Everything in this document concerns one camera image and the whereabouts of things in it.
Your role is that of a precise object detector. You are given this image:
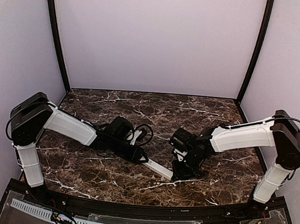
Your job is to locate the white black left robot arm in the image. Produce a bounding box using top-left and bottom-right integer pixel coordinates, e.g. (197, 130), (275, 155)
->
(5, 92), (153, 188)

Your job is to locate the black left frame post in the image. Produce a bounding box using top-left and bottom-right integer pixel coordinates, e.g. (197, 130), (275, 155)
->
(47, 0), (71, 93)

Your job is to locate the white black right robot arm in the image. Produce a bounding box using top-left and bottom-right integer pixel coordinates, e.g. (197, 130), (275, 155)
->
(169, 110), (300, 204)

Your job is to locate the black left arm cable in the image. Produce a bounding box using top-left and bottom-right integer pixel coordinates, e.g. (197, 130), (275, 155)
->
(126, 122), (155, 149)

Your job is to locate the black frame post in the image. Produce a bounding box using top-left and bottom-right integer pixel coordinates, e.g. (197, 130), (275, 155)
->
(47, 0), (71, 93)
(236, 0), (275, 104)

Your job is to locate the grey remote battery cover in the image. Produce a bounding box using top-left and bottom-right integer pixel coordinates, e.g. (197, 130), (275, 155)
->
(143, 159), (173, 181)

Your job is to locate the black right frame post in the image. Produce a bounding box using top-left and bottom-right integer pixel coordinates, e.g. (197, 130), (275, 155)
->
(236, 0), (275, 104)

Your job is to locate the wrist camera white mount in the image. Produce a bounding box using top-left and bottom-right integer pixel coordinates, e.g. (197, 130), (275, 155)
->
(128, 129), (147, 145)
(172, 148), (188, 162)

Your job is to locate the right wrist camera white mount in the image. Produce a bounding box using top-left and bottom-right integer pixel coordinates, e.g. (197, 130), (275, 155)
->
(172, 148), (188, 162)

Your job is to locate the left white cable duct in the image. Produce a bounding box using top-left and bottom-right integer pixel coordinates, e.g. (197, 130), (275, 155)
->
(10, 198), (52, 222)

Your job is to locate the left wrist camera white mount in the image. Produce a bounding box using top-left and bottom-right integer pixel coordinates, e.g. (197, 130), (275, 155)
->
(128, 129), (147, 145)

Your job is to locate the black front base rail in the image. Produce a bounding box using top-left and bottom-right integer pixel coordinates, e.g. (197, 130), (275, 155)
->
(7, 179), (286, 224)

